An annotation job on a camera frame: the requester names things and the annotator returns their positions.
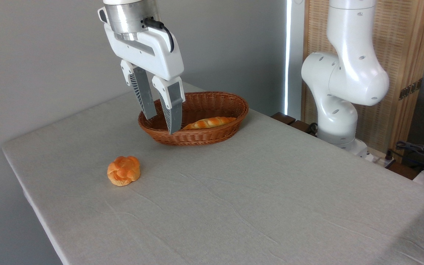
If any brown wicker basket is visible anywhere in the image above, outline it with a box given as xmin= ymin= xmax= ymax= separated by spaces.
xmin=138 ymin=91 xmax=250 ymax=146

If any wooden rattan folding screen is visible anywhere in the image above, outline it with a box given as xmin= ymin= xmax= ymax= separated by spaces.
xmin=301 ymin=0 xmax=424 ymax=153

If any long orange bread loaf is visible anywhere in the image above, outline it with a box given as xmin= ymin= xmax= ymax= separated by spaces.
xmin=182 ymin=117 xmax=237 ymax=130

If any grey tablecloth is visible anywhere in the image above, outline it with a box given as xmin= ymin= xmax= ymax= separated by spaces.
xmin=1 ymin=77 xmax=424 ymax=265

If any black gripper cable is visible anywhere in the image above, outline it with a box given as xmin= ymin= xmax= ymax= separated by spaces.
xmin=142 ymin=17 xmax=175 ymax=53

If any white power strip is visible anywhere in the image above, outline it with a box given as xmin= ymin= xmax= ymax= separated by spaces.
xmin=373 ymin=153 xmax=396 ymax=169

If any metal screen hinge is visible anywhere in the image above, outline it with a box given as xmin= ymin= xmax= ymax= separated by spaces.
xmin=399 ymin=78 xmax=423 ymax=100

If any black cable bundle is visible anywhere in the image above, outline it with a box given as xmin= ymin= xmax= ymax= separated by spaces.
xmin=387 ymin=141 xmax=424 ymax=174

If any round orange bread bun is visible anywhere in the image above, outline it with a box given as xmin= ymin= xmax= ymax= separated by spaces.
xmin=107 ymin=156 xmax=141 ymax=187

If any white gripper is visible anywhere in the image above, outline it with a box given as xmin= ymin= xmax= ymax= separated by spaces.
xmin=98 ymin=7 xmax=186 ymax=135

